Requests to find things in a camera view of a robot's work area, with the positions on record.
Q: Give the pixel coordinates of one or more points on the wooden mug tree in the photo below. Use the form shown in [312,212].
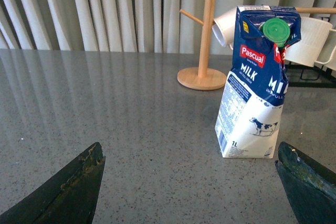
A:
[202,77]

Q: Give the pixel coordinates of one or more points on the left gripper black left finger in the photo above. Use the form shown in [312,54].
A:
[70,196]

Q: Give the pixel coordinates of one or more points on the blue white milk carton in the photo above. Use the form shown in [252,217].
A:
[250,110]

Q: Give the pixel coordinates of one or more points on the black rack with wooden bar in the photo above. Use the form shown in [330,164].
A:
[318,76]

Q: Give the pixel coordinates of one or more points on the small white hanging mug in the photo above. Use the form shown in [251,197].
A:
[224,28]

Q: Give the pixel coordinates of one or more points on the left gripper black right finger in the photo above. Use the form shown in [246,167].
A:
[309,186]

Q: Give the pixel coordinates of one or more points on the cream ribbed mug left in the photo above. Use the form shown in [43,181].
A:
[317,44]

